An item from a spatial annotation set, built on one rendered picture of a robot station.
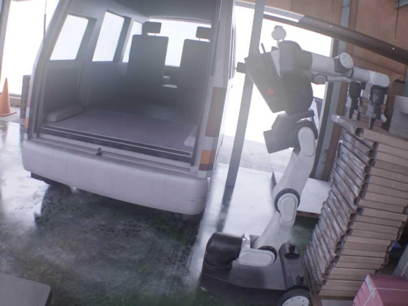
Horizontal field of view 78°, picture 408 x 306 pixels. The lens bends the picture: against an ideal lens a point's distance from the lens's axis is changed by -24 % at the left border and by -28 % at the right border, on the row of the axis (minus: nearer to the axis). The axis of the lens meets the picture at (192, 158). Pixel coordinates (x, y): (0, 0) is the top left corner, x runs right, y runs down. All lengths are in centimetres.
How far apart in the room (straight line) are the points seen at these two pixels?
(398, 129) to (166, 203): 267
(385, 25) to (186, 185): 351
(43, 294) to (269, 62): 145
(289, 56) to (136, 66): 288
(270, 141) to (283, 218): 40
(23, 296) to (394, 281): 175
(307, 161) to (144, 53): 278
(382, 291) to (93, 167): 183
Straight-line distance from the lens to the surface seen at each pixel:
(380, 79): 155
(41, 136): 247
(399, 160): 167
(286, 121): 151
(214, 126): 192
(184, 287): 187
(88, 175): 211
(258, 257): 174
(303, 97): 147
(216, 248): 173
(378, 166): 161
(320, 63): 135
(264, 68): 144
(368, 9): 439
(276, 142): 153
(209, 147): 194
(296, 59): 130
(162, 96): 384
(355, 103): 188
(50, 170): 228
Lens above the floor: 122
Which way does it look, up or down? 17 degrees down
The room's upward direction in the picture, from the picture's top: 9 degrees clockwise
